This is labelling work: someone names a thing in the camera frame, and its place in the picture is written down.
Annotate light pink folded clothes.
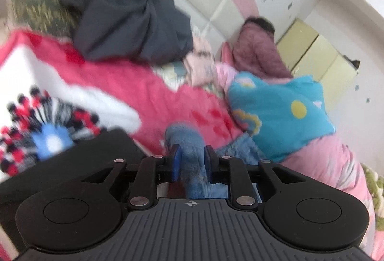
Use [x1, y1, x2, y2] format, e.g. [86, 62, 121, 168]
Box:
[152, 25, 225, 91]

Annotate dark grey jacket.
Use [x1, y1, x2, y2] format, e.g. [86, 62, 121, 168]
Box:
[60, 0, 193, 65]

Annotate person in purple jacket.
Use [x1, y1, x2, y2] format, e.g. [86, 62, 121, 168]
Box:
[232, 17, 292, 79]

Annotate magenta floral bed sheet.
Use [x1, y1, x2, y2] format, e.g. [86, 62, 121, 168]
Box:
[1, 30, 242, 154]

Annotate blue denim jeans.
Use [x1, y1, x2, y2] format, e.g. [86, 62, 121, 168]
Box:
[165, 123, 265, 199]

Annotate green patterned pillow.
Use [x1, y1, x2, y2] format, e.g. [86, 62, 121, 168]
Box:
[6, 0, 79, 40]

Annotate blue cartoon blanket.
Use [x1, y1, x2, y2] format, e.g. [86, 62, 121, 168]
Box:
[226, 72, 336, 162]

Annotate pink floral quilt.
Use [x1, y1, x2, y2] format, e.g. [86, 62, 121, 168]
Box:
[214, 64, 378, 259]

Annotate green and white fleece blanket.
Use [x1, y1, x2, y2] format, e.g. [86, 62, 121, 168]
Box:
[361, 164, 384, 232]

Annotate yellow-green wardrobe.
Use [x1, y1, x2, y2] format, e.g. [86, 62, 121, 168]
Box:
[277, 18, 360, 112]

